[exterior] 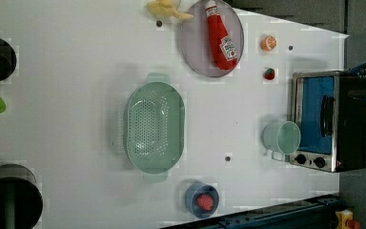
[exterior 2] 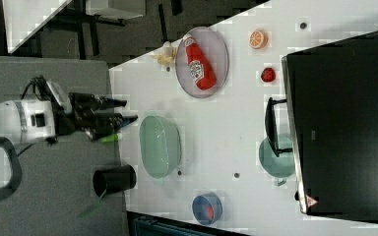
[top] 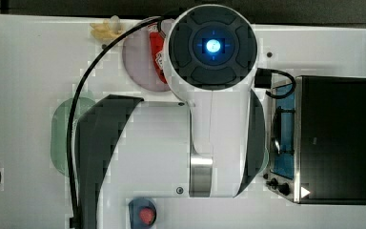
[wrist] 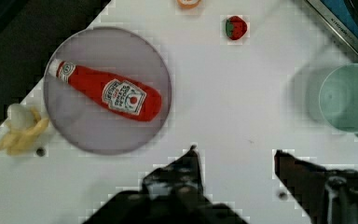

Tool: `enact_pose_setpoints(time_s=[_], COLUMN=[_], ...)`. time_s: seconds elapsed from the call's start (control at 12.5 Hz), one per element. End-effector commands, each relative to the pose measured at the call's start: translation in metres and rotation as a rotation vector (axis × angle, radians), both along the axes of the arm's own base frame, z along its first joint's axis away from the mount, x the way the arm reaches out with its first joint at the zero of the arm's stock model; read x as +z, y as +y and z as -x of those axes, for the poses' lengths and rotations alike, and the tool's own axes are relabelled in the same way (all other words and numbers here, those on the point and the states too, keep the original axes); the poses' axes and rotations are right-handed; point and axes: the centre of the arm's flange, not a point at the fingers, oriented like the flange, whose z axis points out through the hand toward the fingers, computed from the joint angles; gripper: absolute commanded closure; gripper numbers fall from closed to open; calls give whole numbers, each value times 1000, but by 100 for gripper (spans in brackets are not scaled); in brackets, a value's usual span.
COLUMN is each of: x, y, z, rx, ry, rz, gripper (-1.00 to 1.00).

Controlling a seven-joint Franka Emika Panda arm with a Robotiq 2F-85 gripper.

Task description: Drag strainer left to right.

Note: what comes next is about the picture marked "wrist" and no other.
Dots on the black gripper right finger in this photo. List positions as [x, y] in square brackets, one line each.
[328, 196]

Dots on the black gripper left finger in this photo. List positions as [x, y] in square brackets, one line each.
[172, 194]

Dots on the red ketchup bottle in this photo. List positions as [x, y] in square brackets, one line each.
[121, 95]

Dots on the mint green mug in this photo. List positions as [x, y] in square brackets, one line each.
[332, 98]

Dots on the grey round plate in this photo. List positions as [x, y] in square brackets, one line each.
[82, 122]

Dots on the peeled toy banana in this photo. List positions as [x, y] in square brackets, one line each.
[25, 125]

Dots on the black toaster oven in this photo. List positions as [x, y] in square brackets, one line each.
[340, 17]

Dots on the toy strawberry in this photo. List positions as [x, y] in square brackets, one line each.
[235, 28]

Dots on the toy orange slice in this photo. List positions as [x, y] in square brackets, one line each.
[188, 3]

